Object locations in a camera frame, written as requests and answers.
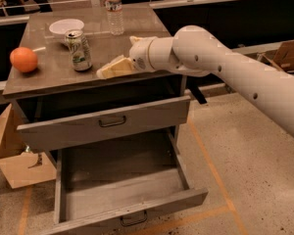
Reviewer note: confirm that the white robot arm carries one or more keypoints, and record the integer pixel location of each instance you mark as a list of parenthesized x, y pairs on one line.
[(193, 51)]

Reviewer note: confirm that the orange fruit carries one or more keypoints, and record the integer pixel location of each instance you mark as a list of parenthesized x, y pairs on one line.
[(24, 59)]

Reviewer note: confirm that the white ceramic bowl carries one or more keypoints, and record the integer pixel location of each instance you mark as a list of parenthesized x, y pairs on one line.
[(59, 28)]

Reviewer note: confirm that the clear plastic water bottle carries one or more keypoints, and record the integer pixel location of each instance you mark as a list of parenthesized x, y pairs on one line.
[(115, 16)]

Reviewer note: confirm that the grey drawer cabinet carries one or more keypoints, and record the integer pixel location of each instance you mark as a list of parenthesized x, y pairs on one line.
[(55, 90)]

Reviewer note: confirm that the brown cardboard box flaps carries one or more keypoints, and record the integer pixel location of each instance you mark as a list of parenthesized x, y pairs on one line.
[(19, 165)]

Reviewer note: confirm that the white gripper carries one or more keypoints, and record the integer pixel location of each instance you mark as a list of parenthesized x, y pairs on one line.
[(139, 56)]

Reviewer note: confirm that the green 7up soda can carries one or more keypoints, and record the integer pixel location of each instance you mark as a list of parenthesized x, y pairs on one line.
[(79, 49)]

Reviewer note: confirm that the grey upper drawer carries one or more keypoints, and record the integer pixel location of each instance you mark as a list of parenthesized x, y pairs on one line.
[(79, 130)]

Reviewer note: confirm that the grey open lower drawer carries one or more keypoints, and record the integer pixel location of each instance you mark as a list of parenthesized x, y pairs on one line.
[(120, 183)]

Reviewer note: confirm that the white corovan cardboard box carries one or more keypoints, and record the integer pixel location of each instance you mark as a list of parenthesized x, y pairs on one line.
[(282, 59)]

